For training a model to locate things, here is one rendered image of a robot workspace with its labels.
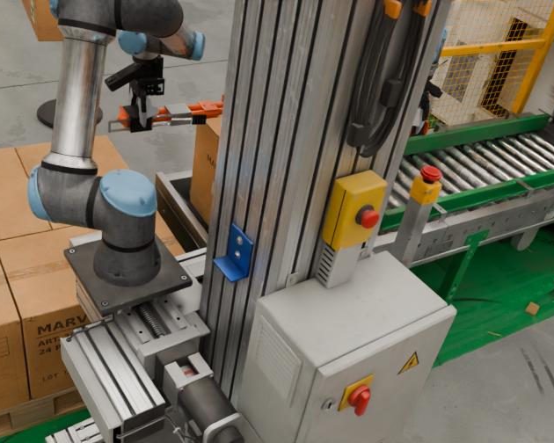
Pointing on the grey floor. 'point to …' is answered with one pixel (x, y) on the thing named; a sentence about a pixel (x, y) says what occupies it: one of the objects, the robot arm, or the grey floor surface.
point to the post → (414, 220)
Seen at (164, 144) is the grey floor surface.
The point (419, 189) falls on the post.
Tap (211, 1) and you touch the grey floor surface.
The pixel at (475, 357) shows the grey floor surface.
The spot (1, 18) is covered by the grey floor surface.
